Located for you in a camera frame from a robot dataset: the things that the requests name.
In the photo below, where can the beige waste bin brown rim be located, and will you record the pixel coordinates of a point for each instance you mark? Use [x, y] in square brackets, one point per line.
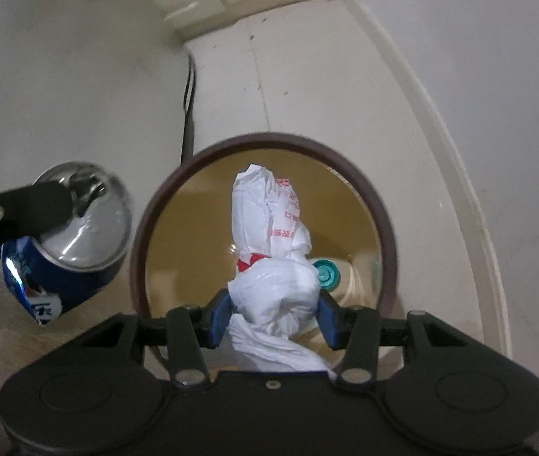
[193, 228]

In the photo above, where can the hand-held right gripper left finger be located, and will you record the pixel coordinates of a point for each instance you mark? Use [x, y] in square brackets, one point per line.
[217, 320]

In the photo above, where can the crushed blue soda can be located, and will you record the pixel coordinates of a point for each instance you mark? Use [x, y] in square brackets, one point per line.
[84, 242]

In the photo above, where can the teal plastic lid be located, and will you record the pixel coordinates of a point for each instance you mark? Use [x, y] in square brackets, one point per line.
[327, 274]

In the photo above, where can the white plastic bag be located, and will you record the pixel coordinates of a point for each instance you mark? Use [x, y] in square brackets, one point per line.
[269, 294]

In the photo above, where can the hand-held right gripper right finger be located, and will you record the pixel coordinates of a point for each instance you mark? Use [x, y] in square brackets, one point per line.
[330, 320]

